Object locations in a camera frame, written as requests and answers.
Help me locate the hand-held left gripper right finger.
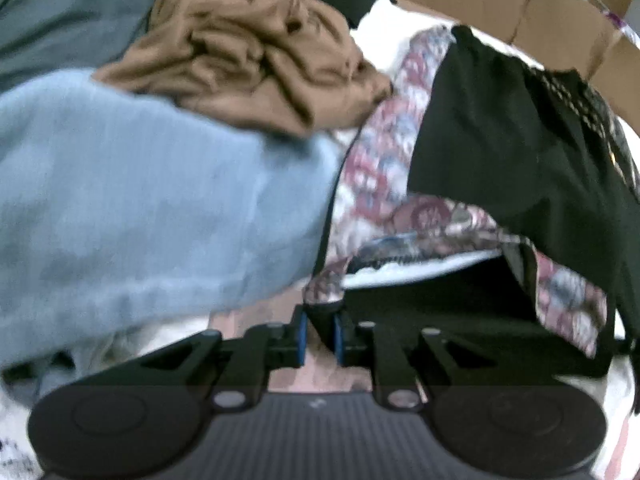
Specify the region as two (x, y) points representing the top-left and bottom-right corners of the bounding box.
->
(333, 309), (502, 409)

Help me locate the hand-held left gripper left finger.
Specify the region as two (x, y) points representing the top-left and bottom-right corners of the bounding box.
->
(141, 304), (308, 408)

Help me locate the paisley print cloth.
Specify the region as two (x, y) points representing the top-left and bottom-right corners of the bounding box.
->
(302, 25), (616, 358)

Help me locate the light blue knit sweater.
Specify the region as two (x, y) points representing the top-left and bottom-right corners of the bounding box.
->
(0, 67), (343, 366)

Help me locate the brown crumpled cloth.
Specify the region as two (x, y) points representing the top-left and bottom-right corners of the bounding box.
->
(92, 0), (393, 138)

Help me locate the bear print bed sheet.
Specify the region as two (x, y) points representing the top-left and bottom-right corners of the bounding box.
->
(0, 0), (640, 480)

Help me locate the dark grey-green cloth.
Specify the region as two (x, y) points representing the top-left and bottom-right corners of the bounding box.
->
(0, 0), (168, 93)

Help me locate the purple printed white cloth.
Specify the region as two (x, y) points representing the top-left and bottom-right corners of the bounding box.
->
(570, 0), (640, 46)

